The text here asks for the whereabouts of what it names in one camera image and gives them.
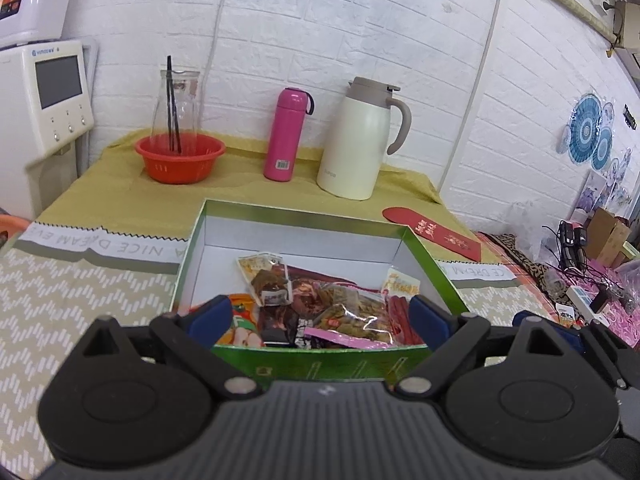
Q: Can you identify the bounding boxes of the green cardboard box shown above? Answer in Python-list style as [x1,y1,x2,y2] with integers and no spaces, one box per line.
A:
[170,198,472,392]

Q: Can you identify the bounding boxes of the leopard print cloth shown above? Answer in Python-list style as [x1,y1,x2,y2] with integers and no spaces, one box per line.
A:
[475,231,572,302]

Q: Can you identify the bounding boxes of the patterned quilted cover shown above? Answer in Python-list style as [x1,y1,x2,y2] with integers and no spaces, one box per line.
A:
[0,224,568,466]

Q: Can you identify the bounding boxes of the white air conditioner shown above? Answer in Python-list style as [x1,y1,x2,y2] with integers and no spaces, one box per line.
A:
[602,0,640,69]

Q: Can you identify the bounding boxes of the white wall cable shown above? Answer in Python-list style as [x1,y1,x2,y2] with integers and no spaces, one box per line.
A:
[439,0,507,202]

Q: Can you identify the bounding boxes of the olive yellow tablecloth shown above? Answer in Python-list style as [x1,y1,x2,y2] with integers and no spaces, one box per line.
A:
[32,127,502,267]

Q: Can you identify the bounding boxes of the red envelope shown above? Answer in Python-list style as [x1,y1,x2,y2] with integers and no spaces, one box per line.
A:
[382,206,482,263]

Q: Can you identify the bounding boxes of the blue paper fan decoration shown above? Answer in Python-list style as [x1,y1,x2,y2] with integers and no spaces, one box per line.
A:
[557,90,619,172]

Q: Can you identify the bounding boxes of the clear plastic bag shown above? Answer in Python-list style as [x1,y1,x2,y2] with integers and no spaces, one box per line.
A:
[509,199,552,247]

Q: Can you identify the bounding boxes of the cream thermal jug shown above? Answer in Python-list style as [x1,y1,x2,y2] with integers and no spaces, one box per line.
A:
[316,76,412,201]

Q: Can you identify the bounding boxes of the orange snack packet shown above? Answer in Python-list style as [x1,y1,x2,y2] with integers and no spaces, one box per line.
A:
[214,293,265,349]

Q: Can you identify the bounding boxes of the clear pink-edged seed packet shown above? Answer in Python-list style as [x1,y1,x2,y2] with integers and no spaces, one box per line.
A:
[302,281,397,348]

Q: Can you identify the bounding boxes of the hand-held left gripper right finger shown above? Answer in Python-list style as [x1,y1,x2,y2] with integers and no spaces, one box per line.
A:
[394,295,557,397]

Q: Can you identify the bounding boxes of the dark brown snack packet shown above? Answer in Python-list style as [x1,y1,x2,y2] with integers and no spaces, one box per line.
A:
[256,272,328,349]

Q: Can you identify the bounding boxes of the red nut snack packet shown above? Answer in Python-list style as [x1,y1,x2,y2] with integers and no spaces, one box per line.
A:
[386,294,427,347]

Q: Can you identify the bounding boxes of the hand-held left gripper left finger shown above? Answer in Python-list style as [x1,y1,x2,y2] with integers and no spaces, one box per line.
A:
[79,295,257,397]

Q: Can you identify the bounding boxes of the red plastic basin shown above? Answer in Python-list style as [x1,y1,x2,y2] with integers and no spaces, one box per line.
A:
[133,134,227,185]

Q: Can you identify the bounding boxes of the pink thermos bottle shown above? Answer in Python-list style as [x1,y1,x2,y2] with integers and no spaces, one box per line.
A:
[263,86,316,182]

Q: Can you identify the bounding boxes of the yellow dried snack packet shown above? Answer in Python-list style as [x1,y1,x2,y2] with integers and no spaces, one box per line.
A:
[235,253,290,307]

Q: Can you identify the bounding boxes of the black cabled devices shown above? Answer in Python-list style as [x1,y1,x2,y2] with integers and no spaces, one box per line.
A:
[542,219,592,272]

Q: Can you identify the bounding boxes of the white countertop water dispenser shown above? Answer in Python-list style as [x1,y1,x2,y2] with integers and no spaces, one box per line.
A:
[0,38,99,222]

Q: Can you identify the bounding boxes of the wall poster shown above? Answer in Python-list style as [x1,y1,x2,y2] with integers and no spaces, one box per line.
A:
[579,146,637,212]

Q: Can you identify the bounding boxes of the glass carafe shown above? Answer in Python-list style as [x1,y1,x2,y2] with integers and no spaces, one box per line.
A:
[158,67,201,153]

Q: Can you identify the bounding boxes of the black stirring stick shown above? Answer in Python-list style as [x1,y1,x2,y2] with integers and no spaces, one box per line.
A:
[166,55,179,152]
[171,79,183,152]

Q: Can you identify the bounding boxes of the brown cardboard box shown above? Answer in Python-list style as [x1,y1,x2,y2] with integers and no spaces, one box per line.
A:
[584,207,633,262]

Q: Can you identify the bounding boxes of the black charger plug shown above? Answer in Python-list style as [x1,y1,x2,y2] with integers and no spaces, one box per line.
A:
[589,287,613,314]

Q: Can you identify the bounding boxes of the pale snack packet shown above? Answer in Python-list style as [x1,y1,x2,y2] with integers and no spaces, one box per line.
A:
[381,266,422,303]

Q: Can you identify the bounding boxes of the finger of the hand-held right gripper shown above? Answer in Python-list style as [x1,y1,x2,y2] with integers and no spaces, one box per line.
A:
[514,309,640,392]

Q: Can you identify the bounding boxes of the orange plastic item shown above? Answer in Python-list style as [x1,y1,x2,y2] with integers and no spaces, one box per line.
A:
[0,213,32,247]

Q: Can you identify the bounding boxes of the white power strip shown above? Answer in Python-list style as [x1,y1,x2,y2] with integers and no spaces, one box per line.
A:
[564,284,609,320]

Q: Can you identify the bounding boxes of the pink patterned cloth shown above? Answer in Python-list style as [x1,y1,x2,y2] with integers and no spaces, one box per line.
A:
[594,259,640,348]

